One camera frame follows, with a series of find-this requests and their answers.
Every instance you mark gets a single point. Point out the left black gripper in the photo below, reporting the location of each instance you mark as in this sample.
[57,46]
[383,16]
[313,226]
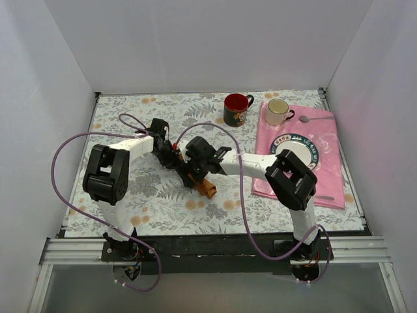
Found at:
[170,158]

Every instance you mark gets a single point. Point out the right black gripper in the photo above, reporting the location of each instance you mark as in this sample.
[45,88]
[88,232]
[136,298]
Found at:
[190,176]

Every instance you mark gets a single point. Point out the orange brown cloth napkin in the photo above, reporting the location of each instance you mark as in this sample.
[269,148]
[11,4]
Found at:
[203,186]

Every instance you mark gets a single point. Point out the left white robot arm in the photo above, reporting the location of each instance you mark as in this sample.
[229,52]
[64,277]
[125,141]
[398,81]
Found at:
[107,175]

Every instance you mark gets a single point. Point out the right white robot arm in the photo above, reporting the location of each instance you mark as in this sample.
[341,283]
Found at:
[293,183]

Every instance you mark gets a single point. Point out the floral tablecloth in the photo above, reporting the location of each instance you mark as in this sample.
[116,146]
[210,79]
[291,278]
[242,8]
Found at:
[157,202]

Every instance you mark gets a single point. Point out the black red floral mug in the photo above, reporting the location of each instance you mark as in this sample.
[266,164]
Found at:
[235,109]

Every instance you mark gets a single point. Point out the cream enamel cup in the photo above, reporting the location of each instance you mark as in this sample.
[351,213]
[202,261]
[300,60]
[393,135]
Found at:
[277,112]

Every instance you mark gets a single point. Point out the white plate blue rim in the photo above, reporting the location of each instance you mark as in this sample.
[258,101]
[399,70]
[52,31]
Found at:
[300,145]

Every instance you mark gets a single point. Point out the silver spoon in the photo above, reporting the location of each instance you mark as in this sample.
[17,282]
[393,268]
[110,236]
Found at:
[306,119]

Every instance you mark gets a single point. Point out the pink floral placemat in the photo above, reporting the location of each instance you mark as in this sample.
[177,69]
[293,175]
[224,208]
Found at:
[323,134]

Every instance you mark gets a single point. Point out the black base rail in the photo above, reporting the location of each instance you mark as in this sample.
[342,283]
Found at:
[174,254]

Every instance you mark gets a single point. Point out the aluminium frame rail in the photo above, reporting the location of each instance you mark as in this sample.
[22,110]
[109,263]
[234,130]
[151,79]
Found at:
[82,251]

